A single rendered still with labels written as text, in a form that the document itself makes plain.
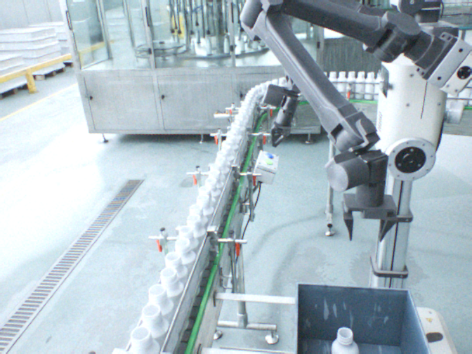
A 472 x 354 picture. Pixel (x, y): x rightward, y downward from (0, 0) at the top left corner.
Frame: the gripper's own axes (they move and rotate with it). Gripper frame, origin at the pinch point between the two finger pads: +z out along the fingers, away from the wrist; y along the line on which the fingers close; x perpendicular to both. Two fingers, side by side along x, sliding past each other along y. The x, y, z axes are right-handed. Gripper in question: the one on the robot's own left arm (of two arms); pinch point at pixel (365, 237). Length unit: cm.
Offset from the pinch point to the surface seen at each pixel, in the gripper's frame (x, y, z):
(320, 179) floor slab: 281, 6, 118
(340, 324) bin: 16.3, -1.7, 41.5
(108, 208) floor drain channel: 216, -179, 120
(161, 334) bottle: -22.1, -41.7, 11.0
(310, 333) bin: 16, -10, 47
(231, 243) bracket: 16.1, -33.4, 14.4
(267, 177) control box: 63, -26, 15
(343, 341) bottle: 2.0, -2.5, 33.4
